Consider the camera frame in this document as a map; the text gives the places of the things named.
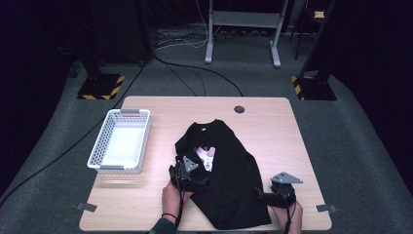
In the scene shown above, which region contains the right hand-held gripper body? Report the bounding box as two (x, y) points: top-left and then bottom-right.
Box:
(270, 172), (304, 210)

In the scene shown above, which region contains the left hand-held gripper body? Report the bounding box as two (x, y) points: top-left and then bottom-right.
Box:
(168, 155), (200, 193)

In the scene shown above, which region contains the black printed long-sleeve shirt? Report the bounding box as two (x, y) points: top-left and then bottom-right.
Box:
(174, 119), (273, 231)

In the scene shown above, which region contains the person's right hand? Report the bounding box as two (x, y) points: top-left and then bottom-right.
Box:
(271, 200), (304, 234)

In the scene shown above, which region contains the person's left hand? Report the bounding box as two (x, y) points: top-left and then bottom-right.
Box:
(161, 179), (195, 218)

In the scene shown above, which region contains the grey tape strip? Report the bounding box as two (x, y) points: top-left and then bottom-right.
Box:
(76, 202), (98, 214)
(315, 204), (338, 214)

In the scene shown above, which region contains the white perforated plastic basket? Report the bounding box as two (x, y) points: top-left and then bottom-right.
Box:
(87, 108), (152, 175)

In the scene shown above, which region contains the black stand with striped base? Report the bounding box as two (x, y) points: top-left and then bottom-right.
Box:
(290, 0), (338, 101)
(77, 48), (126, 101)

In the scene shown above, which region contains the black cabinet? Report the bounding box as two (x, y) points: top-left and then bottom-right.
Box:
(89, 0), (154, 66)

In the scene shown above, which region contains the black tripod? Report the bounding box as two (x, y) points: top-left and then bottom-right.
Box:
(288, 0), (314, 61)

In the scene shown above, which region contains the right hand-held gripper cable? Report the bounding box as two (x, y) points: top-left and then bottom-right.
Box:
(282, 198), (297, 234)

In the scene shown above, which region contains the hand-held gripper cable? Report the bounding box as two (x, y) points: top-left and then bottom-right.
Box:
(282, 198), (297, 234)
(174, 190), (186, 228)

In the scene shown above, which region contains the left hand-held gripper cable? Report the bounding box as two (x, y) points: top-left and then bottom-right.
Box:
(174, 190), (186, 228)

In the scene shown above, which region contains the thin black floor cable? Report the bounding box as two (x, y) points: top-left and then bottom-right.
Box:
(165, 62), (207, 98)

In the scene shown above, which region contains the curved black floor cable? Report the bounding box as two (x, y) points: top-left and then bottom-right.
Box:
(153, 53), (244, 98)

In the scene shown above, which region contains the long black floor cable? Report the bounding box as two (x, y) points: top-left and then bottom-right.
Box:
(0, 61), (148, 208)

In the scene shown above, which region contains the tangle of floor cables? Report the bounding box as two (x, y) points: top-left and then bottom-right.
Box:
(154, 28), (209, 51)

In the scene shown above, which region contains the grey metal desk frame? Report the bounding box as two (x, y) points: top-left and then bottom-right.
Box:
(204, 0), (290, 68)

